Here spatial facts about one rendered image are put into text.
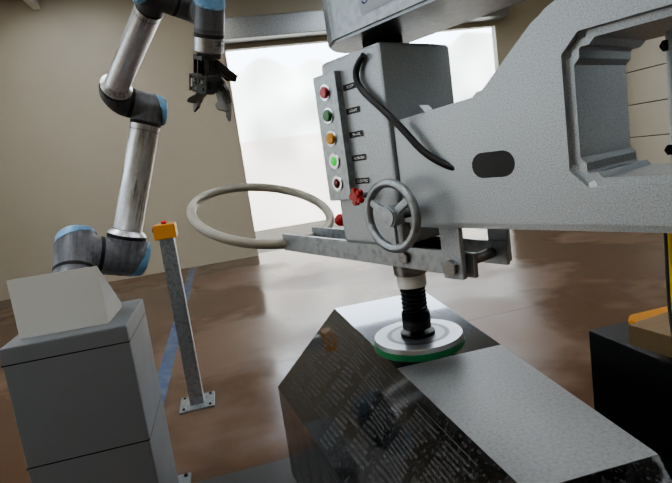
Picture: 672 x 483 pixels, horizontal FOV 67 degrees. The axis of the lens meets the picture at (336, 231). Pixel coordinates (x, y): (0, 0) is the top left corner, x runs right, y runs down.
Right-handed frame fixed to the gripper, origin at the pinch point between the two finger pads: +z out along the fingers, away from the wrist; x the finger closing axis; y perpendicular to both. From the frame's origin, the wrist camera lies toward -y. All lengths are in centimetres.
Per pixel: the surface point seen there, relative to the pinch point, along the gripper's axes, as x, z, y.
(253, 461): 18, 156, -9
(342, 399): 75, 53, 34
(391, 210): 82, -5, 41
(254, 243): 33.3, 27.7, 19.3
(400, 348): 87, 30, 35
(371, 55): 67, -31, 29
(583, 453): 125, 19, 55
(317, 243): 54, 21, 18
